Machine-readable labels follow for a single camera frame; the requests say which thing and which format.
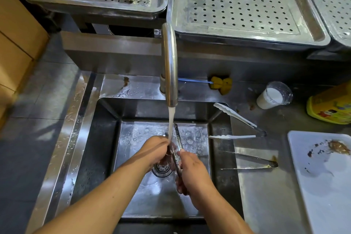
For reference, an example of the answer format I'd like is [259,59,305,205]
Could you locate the curved steel faucet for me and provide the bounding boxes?
[160,22,179,107]

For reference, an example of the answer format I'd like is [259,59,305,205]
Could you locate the yellow detergent bottle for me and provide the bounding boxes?
[306,80,351,125]

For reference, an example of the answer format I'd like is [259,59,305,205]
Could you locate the person's right hand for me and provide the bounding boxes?
[175,148,217,210]

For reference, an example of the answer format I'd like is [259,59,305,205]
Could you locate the person's right forearm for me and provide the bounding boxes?
[192,187,253,234]

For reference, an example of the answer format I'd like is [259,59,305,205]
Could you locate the white-tipped metal tongs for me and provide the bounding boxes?
[208,102,267,140]

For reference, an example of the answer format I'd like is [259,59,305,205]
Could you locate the white plastic tray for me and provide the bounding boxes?
[287,130,351,234]

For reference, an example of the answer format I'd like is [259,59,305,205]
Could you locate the person's left hand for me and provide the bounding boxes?
[138,135,176,174]

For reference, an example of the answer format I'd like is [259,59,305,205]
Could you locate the clear cup with white liquid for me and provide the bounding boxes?
[256,81,293,110]

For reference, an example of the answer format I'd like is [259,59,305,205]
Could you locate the steel tongs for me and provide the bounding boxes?
[164,123,190,196]
[219,150,279,171]

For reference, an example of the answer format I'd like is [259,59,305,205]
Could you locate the stainless steel sink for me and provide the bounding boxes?
[70,97,245,220]

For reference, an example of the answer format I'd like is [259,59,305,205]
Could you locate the yellow sponge brush, blue handle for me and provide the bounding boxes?
[178,76,233,96]

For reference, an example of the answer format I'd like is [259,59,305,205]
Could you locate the person's left forearm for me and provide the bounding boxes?
[33,155,165,234]

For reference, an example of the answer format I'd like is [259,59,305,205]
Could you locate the light wooden cabinet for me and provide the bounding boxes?
[0,0,50,130]

